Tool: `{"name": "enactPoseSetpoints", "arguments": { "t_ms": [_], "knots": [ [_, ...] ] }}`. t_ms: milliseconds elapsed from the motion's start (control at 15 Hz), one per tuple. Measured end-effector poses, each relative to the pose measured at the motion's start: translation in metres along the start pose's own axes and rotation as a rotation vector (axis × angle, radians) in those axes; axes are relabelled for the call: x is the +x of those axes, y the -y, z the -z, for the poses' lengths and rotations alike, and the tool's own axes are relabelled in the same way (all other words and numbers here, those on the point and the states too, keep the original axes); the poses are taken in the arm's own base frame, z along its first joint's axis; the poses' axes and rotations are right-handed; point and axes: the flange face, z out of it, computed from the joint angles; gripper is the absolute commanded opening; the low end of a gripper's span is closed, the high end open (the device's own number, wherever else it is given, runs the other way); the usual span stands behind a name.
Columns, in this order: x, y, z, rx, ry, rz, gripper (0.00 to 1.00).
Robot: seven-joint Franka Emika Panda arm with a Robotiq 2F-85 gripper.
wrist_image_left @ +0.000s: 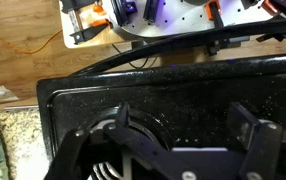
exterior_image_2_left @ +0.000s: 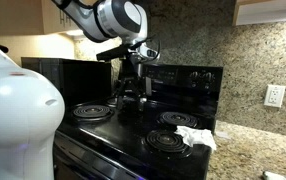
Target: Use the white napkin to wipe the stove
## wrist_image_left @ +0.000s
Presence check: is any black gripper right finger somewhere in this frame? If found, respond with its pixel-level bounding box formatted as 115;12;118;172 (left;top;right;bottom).
227;102;260;150

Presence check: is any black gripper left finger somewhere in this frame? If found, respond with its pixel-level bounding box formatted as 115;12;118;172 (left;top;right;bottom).
115;102;130;128

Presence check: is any black electric stove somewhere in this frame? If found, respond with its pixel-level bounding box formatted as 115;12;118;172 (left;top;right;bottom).
37;54;286;180

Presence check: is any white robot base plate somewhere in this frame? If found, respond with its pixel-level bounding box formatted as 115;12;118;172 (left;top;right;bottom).
104;0;286;38

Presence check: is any orange cable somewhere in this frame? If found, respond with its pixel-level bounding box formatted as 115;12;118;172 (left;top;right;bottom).
0;29;64;56

